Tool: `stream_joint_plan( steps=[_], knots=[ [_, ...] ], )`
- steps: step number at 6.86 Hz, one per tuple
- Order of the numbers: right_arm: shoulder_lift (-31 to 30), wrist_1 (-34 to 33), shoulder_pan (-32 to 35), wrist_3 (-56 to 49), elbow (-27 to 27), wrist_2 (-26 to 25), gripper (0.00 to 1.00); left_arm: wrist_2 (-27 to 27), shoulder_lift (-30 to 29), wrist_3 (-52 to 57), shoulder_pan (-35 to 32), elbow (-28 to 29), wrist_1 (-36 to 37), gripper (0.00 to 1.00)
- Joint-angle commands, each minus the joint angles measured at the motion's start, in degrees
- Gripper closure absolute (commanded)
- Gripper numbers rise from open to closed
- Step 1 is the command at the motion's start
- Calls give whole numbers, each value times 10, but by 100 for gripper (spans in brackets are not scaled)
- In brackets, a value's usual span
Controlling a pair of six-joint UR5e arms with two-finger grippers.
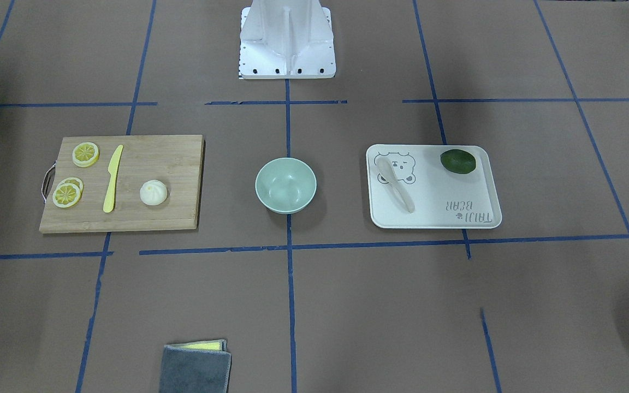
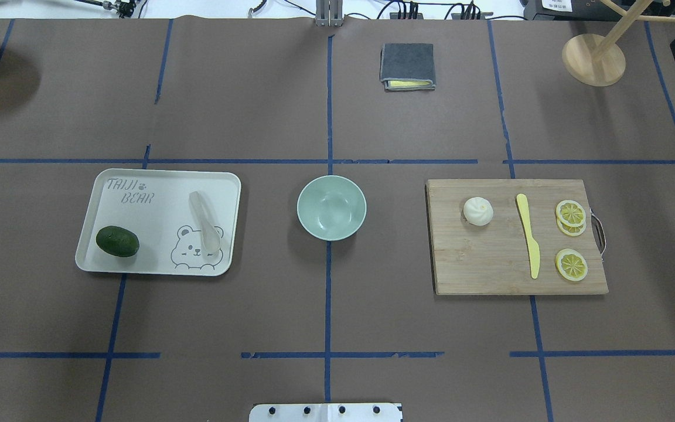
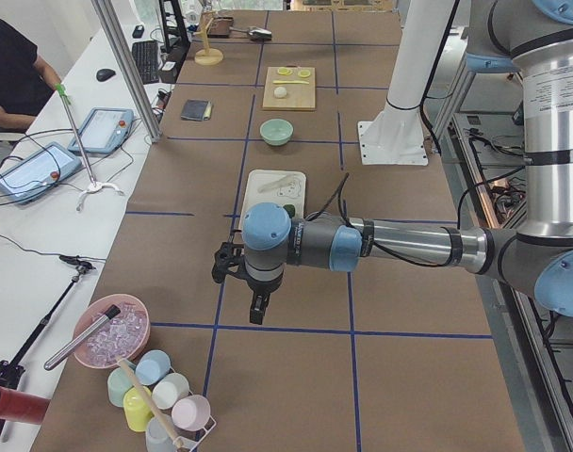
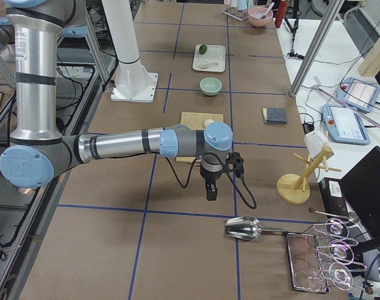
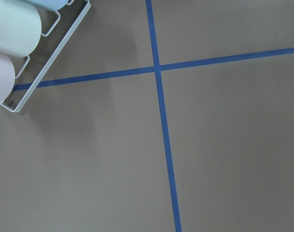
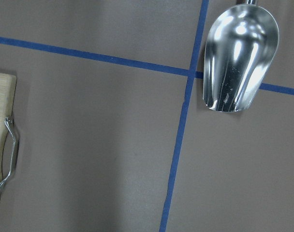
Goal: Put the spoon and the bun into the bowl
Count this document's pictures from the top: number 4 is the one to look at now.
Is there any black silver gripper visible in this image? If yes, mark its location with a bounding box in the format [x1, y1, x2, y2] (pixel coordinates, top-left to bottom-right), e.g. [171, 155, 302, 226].
[200, 154, 223, 201]

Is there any pale round bun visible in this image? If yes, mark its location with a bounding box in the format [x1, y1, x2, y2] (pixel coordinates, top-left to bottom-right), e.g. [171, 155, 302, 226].
[204, 119, 214, 128]

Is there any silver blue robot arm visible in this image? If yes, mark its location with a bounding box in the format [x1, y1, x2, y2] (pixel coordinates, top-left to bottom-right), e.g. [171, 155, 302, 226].
[0, 1, 233, 201]

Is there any green ceramic bowl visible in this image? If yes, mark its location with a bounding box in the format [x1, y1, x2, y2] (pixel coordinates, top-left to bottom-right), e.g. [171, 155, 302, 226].
[199, 77, 223, 96]

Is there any pink bowl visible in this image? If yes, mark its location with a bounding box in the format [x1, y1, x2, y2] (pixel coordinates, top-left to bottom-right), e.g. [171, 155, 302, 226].
[247, 6, 273, 28]

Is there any metal scoop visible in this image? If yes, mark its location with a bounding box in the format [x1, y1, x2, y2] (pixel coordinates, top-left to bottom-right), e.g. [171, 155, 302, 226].
[224, 216, 286, 241]

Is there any wooden cutting board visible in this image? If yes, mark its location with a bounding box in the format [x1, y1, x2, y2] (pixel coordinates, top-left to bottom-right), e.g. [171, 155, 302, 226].
[176, 112, 225, 164]

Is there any wooden mug tree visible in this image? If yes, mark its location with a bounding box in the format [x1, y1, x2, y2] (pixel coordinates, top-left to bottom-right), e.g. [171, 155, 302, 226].
[276, 144, 341, 204]

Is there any yellow sponge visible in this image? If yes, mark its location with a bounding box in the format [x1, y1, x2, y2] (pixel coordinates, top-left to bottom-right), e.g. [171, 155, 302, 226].
[261, 107, 267, 123]

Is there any grey folded cloth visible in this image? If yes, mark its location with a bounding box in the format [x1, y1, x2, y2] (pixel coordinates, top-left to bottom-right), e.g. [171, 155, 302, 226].
[265, 107, 288, 124]

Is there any white cup on tree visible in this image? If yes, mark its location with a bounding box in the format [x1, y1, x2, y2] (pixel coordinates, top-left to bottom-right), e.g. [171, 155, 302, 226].
[304, 131, 328, 158]

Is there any black box with label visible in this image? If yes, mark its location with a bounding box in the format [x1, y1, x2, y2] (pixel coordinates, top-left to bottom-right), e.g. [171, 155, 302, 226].
[319, 177, 348, 216]

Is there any black rectangular tray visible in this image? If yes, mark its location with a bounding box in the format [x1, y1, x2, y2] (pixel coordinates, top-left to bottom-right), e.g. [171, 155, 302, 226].
[285, 232, 330, 294]

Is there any lying wine glass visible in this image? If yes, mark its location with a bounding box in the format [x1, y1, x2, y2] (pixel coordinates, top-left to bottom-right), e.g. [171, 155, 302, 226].
[294, 267, 326, 293]

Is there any white rectangular tray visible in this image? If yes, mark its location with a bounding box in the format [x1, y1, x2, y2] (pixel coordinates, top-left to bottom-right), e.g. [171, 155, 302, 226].
[192, 44, 226, 73]

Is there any upper wine glass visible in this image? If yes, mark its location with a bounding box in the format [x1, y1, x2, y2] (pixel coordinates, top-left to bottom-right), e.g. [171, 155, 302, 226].
[312, 218, 349, 240]

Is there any green lime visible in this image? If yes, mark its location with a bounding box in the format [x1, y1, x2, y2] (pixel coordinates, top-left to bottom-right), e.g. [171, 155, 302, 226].
[198, 44, 208, 55]

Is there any middle wine glass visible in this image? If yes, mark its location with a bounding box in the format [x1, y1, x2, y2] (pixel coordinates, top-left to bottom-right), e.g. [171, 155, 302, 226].
[304, 235, 354, 267]

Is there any metal ladle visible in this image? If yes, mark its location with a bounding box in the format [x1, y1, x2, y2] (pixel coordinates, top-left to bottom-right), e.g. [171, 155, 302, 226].
[308, 207, 361, 224]

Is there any lower blue teach pendant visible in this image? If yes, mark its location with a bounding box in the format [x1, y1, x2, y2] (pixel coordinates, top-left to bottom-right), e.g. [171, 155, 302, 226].
[322, 104, 371, 145]

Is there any blue teach pendant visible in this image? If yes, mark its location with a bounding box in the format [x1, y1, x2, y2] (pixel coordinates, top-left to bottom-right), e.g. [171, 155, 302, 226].
[336, 77, 379, 113]
[322, 104, 371, 145]

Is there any lower wine glass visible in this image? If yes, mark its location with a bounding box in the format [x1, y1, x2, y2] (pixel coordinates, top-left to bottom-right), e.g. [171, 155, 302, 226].
[322, 262, 353, 291]

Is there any black monitor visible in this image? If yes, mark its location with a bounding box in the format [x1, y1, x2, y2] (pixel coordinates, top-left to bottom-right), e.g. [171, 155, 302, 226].
[340, 146, 380, 238]

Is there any upper blue teach pendant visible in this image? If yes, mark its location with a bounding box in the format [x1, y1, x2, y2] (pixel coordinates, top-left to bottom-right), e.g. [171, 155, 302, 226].
[336, 77, 379, 113]

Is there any pink whisk utensil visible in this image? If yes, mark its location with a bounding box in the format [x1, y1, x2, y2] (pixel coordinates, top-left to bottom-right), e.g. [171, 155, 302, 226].
[261, 2, 274, 19]

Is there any black tripod stand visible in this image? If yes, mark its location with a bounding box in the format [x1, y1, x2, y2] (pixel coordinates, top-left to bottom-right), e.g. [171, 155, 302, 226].
[284, 0, 304, 60]

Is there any red bottle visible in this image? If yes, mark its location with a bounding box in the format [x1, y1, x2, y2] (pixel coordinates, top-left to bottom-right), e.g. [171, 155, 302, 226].
[274, 0, 288, 28]

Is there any wooden board leaning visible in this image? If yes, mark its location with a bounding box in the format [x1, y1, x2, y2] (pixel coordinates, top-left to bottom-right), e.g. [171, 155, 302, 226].
[358, 38, 380, 77]

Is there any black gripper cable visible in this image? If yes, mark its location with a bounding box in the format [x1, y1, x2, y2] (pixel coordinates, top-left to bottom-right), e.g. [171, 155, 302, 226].
[165, 154, 258, 209]

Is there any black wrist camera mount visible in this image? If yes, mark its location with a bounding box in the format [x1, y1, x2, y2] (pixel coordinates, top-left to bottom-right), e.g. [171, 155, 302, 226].
[226, 152, 244, 178]

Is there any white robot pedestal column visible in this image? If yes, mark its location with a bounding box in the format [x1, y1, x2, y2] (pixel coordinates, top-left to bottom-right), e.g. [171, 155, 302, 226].
[102, 0, 158, 103]

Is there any wire glass rack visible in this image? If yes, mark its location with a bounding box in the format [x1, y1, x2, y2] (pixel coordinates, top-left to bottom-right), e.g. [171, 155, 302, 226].
[294, 217, 367, 293]

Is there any wire dish rack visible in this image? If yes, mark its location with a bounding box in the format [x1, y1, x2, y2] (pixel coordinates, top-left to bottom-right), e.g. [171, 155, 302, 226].
[222, 0, 249, 21]

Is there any aluminium frame post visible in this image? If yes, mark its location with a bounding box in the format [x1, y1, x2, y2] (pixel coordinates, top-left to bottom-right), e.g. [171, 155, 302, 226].
[289, 0, 344, 98]

